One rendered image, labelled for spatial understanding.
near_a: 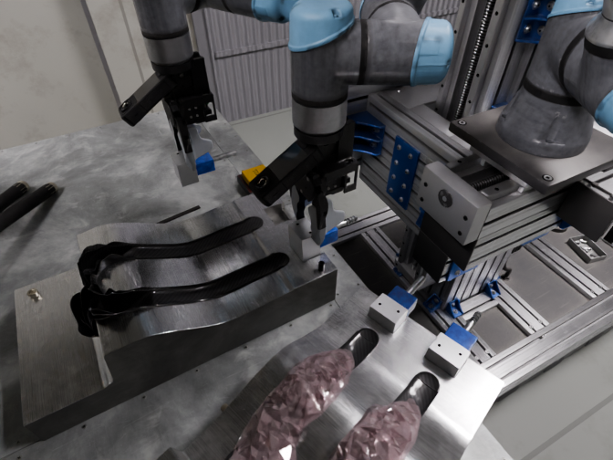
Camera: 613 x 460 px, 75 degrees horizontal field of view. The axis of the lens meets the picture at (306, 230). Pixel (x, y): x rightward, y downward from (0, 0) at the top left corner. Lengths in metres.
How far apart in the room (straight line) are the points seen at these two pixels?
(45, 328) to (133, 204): 0.37
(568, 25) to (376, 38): 0.32
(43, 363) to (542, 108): 0.87
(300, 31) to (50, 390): 0.59
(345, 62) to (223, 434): 0.49
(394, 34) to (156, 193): 0.71
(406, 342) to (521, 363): 0.87
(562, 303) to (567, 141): 1.04
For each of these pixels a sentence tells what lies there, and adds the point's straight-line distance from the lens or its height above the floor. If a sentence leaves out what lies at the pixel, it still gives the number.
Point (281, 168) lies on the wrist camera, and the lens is 0.58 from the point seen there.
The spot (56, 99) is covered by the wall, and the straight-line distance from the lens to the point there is 2.75.
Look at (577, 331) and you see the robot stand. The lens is 1.69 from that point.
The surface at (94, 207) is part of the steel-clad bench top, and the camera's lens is 1.07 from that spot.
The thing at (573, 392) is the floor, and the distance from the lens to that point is 1.82.
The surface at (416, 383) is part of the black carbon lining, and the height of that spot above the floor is 0.85.
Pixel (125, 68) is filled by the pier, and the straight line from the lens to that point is 2.55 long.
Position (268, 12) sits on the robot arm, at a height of 1.23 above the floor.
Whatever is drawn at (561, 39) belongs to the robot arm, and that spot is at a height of 1.22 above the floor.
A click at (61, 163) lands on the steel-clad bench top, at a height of 0.80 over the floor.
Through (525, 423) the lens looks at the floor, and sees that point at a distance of 1.69.
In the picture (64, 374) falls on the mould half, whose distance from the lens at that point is 0.72.
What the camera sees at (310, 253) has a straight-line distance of 0.70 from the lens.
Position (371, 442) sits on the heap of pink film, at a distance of 0.54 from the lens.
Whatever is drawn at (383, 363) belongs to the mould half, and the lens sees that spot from 0.65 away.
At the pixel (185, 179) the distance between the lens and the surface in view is 0.87.
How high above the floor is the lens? 1.42
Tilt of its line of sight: 45 degrees down
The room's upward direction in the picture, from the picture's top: straight up
